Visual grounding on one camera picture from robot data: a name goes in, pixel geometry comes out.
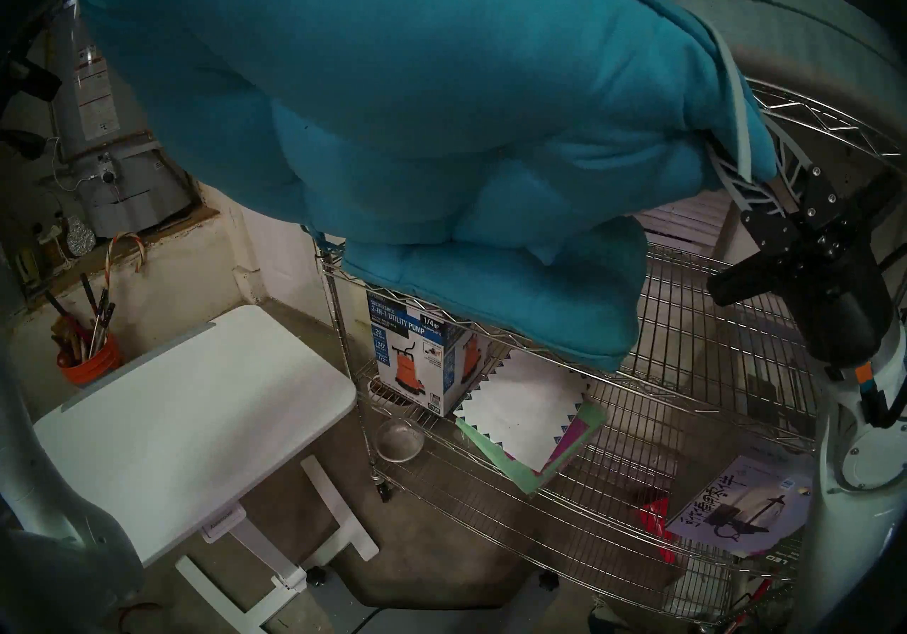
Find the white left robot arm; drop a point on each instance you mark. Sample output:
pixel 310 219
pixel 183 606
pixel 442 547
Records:
pixel 42 533

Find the white folding table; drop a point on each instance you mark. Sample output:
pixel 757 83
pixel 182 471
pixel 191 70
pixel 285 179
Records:
pixel 191 413

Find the white zigzag paper stack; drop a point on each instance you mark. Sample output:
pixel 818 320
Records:
pixel 496 459

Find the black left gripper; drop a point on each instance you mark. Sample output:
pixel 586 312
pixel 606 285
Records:
pixel 32 81

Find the orange plastic bucket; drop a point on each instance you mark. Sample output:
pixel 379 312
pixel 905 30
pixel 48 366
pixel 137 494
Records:
pixel 92 367

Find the grey water heater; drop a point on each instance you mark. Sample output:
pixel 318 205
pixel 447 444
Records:
pixel 134 193

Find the crumpled silver foil piece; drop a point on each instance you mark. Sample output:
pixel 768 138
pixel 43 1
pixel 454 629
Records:
pixel 80 236

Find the white panel door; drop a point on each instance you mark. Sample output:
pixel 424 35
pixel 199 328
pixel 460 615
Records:
pixel 283 257

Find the LED lamp box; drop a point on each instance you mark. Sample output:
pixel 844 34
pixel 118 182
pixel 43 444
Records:
pixel 744 505

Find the striped candy cane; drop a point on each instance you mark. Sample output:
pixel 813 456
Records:
pixel 108 260

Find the red plastic package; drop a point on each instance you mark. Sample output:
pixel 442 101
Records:
pixel 655 523

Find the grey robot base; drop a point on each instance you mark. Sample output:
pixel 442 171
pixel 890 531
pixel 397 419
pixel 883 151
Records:
pixel 439 618

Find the blue utility pump box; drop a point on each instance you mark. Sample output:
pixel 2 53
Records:
pixel 404 356

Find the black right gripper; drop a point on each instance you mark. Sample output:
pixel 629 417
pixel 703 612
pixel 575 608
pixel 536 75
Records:
pixel 840 292

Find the pink paper sheet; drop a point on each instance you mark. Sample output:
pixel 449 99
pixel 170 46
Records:
pixel 570 438

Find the light blue cushion with ties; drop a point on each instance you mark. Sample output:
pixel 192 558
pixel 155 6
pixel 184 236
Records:
pixel 779 23

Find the white window blinds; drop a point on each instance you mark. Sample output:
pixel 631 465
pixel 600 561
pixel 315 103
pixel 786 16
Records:
pixel 687 225

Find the white zigzag edged paper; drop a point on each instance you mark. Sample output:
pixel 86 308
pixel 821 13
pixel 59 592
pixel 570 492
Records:
pixel 524 413

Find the teal tufted seat cushion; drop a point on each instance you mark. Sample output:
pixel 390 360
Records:
pixel 425 73
pixel 531 299

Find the clear glass bowl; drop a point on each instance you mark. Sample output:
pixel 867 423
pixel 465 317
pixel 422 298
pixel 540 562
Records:
pixel 399 441

